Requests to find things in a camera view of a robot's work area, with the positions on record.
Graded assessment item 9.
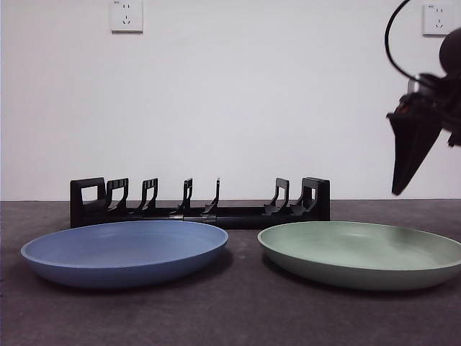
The green round plate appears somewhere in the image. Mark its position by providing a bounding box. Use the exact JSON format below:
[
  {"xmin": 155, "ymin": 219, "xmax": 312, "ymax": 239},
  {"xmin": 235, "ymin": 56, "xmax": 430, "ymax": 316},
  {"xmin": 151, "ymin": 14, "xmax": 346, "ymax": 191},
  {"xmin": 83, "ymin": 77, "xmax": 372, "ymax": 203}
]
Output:
[{"xmin": 257, "ymin": 220, "xmax": 461, "ymax": 292}]

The blue round plate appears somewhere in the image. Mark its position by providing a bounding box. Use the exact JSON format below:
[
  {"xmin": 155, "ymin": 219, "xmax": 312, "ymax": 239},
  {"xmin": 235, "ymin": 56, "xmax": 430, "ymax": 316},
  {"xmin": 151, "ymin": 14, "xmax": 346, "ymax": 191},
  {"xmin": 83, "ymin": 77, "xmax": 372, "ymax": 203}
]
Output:
[{"xmin": 19, "ymin": 220, "xmax": 230, "ymax": 289}]

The black plastic plate rack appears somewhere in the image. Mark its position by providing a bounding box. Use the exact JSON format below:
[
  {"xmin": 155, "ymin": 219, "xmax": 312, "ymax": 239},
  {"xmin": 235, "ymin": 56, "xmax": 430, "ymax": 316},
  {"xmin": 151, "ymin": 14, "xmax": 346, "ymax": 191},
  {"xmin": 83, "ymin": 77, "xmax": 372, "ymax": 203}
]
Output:
[{"xmin": 70, "ymin": 176, "xmax": 331, "ymax": 231}]

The pale grey camera box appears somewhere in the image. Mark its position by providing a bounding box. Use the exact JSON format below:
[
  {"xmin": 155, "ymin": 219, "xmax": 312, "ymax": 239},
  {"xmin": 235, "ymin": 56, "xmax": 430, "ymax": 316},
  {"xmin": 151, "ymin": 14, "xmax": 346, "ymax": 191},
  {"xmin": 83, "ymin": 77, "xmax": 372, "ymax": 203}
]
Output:
[{"xmin": 408, "ymin": 74, "xmax": 424, "ymax": 95}]

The white wall socket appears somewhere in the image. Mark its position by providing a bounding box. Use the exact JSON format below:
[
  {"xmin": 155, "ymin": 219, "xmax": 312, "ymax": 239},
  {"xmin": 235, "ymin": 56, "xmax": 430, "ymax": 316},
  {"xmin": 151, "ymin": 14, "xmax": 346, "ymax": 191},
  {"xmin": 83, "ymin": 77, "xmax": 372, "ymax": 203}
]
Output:
[
  {"xmin": 422, "ymin": 3, "xmax": 454, "ymax": 37},
  {"xmin": 110, "ymin": 0, "xmax": 144, "ymax": 35}
]

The black cable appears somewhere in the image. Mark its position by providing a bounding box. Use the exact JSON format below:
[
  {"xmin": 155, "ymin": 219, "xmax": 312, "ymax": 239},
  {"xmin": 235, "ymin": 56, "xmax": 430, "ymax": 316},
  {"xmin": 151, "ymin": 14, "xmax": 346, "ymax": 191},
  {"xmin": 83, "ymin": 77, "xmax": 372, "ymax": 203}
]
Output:
[{"xmin": 383, "ymin": 0, "xmax": 421, "ymax": 79}]

